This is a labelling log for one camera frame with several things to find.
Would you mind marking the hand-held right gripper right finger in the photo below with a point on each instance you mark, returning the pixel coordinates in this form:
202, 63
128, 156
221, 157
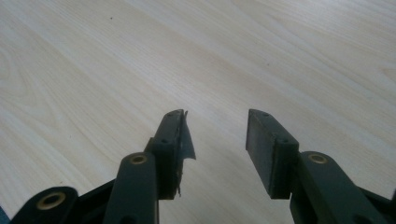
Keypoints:
274, 161

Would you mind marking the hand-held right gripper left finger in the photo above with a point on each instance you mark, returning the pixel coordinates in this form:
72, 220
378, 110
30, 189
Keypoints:
166, 155

